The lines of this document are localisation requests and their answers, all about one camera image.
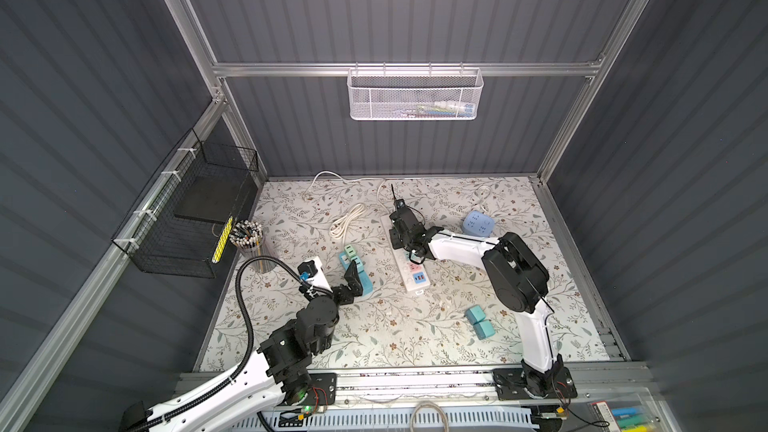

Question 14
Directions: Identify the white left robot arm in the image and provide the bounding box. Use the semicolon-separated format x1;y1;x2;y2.
119;255;364;431

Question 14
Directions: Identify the coiled white cable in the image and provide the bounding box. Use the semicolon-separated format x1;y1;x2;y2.
328;202;367;241

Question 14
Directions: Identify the white wire mesh basket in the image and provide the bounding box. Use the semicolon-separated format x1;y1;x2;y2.
346;66;484;121

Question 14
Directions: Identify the clear box of markers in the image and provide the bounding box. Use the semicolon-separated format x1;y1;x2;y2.
589;400;664;432

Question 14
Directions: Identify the white cable of white strip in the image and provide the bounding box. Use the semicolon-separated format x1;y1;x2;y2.
302;169;391;214

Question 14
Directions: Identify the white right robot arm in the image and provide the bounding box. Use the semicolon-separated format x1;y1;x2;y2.
389;199;566;398

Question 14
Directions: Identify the blue square power socket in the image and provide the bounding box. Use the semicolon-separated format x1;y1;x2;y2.
461;210;496;238

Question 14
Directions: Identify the teal power strip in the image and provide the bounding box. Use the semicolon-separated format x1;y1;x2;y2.
338;251;373;297

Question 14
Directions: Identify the pencil cup holder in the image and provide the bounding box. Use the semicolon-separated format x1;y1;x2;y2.
229;220;275;272

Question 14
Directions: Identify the light green plug adapter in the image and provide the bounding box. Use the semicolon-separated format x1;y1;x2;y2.
342;245;357;261

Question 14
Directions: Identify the black wire mesh basket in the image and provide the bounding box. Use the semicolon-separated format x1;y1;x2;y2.
113;133;260;279

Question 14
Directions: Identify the white multicolour power strip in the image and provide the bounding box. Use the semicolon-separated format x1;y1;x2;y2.
380;215;431;296

